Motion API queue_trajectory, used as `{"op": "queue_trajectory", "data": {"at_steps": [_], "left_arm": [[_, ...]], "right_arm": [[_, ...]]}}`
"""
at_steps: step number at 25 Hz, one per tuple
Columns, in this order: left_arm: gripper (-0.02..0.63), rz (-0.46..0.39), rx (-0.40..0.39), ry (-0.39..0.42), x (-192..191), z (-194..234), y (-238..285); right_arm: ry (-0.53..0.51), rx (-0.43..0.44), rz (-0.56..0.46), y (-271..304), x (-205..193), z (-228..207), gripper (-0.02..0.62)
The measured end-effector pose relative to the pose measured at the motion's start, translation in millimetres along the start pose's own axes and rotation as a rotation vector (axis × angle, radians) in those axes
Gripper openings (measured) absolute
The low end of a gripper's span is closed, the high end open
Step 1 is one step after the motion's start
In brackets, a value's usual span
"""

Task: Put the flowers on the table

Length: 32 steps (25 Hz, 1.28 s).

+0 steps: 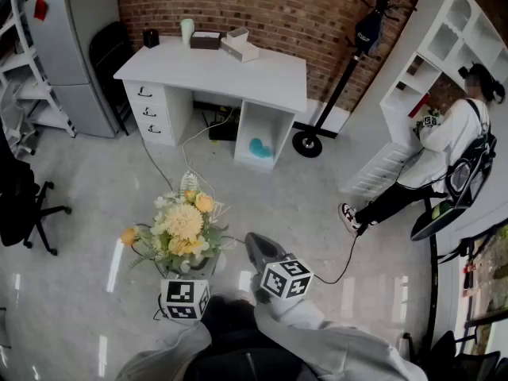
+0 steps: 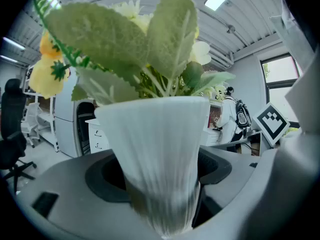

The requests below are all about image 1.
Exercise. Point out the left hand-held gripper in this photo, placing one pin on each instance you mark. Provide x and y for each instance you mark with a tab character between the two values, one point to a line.
184	298

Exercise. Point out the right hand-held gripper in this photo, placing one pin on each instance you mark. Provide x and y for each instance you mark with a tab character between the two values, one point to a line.
283	278

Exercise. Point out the yellow flowers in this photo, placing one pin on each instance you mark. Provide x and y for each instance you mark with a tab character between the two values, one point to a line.
184	220

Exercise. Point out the person's right forearm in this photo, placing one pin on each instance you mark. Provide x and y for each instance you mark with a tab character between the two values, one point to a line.
337	347

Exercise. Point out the person's left forearm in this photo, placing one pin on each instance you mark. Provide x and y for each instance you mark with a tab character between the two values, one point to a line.
166	355

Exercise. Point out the white desk with drawers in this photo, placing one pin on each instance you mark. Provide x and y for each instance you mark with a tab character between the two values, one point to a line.
222	74

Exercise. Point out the white desk organizer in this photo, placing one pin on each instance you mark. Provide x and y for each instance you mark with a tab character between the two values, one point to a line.
242	52

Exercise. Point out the person's dark clothed body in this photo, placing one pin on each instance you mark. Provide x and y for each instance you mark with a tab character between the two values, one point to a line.
234	332

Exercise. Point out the blue soft object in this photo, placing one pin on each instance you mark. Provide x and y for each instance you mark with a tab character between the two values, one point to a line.
260	149

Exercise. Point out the black coat rack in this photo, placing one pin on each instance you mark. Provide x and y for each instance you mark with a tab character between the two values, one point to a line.
306	143

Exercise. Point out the black curved floor stand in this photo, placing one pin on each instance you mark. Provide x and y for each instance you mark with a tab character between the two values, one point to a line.
434	276

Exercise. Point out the black router box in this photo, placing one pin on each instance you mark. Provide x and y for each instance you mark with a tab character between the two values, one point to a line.
222	131

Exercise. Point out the black office chair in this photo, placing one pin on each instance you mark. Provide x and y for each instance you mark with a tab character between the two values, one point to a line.
16	205

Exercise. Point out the black framed glass door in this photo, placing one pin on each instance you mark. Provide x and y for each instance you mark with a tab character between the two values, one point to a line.
492	260

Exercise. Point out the black mesh chair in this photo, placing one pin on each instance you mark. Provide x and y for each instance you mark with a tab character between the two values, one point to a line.
476	367

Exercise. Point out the red book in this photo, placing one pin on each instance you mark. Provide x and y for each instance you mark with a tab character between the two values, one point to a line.
418	107

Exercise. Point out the white swivel chair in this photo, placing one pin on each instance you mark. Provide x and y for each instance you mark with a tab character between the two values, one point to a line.
20	133

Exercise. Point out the black folding chair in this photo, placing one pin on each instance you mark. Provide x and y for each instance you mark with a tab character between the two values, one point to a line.
109	62

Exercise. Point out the brown rectangular tray box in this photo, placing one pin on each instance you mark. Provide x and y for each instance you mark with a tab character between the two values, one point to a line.
204	43

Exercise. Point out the white bookcase cabinet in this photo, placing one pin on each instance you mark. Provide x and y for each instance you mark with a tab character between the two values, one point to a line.
397	54

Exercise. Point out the black square pen holder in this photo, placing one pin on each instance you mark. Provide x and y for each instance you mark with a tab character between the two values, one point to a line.
151	39

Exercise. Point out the white cup with mint lid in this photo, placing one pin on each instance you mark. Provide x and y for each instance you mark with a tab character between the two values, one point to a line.
187	32

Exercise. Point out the grey refrigerator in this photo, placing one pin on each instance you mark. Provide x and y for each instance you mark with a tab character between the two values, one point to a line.
67	54

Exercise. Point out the white metal shelf rack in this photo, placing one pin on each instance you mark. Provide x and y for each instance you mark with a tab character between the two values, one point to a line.
18	60

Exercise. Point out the red tag on refrigerator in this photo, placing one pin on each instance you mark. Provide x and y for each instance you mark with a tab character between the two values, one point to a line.
40	9

